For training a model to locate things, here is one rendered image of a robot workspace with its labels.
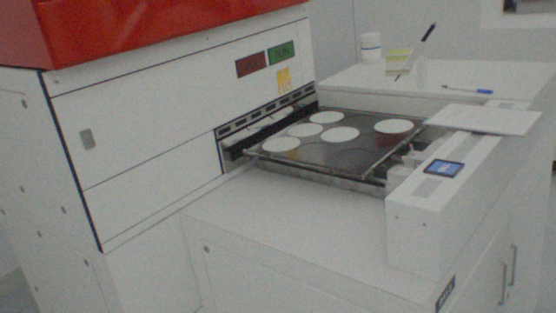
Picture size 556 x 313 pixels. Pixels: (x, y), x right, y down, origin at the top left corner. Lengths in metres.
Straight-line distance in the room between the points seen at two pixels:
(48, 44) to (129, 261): 0.50
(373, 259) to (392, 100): 0.60
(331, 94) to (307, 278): 0.71
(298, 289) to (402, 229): 0.27
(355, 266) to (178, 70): 0.59
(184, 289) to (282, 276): 0.36
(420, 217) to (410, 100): 0.61
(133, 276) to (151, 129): 0.34
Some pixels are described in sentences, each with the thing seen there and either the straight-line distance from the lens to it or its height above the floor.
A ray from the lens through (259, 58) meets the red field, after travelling 1.28.
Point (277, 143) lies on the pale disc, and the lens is 1.22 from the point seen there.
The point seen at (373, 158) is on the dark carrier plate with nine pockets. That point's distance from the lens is 1.08.
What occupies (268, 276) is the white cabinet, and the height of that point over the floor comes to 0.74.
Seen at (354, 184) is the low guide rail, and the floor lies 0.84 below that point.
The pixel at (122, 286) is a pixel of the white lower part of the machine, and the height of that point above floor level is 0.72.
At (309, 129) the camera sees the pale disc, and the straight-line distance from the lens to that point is 1.29.
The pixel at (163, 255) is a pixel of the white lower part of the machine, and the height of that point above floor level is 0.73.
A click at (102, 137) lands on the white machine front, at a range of 1.00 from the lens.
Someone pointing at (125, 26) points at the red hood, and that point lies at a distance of 0.96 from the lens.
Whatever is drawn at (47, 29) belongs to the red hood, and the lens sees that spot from 0.89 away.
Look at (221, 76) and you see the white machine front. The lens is 1.19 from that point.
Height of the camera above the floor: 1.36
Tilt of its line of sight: 23 degrees down
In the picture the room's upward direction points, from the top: 8 degrees counter-clockwise
